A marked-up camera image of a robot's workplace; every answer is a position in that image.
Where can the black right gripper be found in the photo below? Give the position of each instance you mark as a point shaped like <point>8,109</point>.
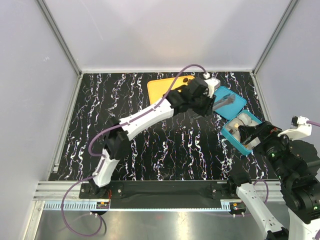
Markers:
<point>266,131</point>

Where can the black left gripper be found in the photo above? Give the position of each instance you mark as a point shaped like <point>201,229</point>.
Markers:
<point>207,110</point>

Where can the teal tin box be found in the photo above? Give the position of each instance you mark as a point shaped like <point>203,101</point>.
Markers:
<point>243,149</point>

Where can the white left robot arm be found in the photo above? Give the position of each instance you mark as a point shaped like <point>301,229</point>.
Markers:
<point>120,133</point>

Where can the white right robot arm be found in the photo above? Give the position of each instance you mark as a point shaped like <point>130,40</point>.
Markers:
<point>295,163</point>

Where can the teal tin lid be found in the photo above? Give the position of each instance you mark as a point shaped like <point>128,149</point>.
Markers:
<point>229,111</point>

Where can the orange plastic tray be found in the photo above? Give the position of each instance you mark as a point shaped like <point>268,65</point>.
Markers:
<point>157,88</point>

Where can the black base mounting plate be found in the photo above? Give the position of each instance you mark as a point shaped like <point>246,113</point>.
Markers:
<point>155,195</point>

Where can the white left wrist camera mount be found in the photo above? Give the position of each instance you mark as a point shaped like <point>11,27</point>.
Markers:
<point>212,84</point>

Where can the aluminium cable duct rail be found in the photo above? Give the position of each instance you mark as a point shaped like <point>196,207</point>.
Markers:
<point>77,205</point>

